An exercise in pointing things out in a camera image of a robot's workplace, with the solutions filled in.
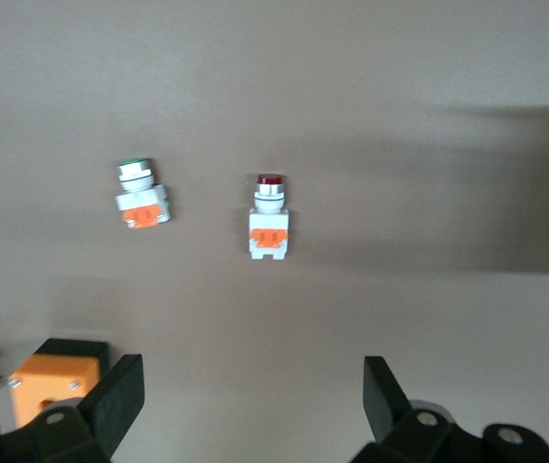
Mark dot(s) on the orange button enclosure box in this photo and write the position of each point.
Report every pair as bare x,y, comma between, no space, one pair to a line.
52,381

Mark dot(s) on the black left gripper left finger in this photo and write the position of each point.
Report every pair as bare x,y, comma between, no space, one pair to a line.
115,400

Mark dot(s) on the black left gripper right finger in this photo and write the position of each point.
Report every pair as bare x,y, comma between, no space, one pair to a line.
385,405

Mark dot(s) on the brown table cover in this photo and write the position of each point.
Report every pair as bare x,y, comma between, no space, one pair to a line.
274,72

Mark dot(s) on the orange grey switch block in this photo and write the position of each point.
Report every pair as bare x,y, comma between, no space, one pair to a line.
141,198

